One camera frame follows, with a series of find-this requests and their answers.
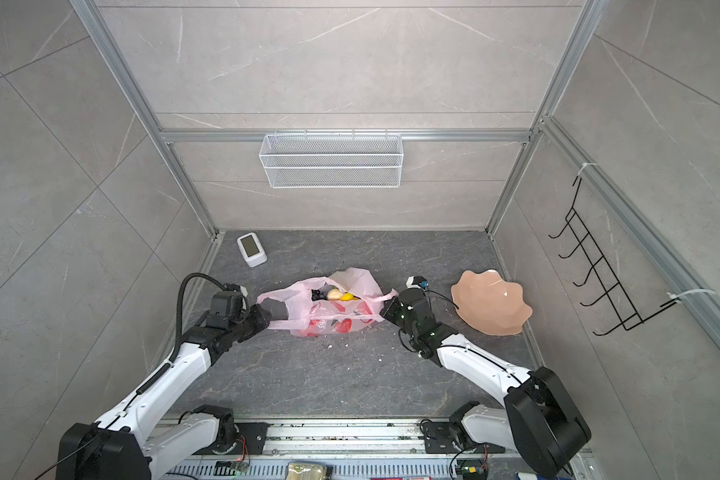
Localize pink plastic bag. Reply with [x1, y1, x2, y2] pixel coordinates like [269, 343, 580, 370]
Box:
[256, 267, 397, 337]

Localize pink scalloped plastic bowl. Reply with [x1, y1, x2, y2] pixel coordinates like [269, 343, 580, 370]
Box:
[451, 269, 533, 336]

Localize beige fake potato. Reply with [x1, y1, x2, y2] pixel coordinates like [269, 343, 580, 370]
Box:
[326, 288, 344, 301]

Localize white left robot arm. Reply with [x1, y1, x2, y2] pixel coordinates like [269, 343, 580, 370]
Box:
[54, 289, 271, 479]

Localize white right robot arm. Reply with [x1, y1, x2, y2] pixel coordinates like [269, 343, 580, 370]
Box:
[381, 287, 592, 479]

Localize black fake grapes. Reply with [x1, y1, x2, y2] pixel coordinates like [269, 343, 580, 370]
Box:
[311, 290, 327, 301]

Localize small white digital clock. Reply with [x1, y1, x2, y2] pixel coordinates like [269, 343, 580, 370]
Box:
[236, 232, 268, 268]

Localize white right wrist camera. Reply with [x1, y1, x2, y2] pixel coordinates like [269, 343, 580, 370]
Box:
[406, 275, 429, 291]

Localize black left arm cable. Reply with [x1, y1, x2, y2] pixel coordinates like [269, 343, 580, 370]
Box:
[167, 272, 229, 367]

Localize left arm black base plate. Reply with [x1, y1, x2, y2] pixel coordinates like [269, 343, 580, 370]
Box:
[210, 422, 269, 457]

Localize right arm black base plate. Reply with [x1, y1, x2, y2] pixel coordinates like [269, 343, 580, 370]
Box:
[418, 418, 506, 454]

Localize aluminium mounting rail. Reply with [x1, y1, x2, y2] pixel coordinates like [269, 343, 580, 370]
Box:
[163, 417, 537, 479]

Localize white wire mesh basket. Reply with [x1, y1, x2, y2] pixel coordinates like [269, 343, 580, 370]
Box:
[259, 133, 404, 189]

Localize black wire hook rack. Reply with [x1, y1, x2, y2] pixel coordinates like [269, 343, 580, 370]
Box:
[547, 177, 680, 337]

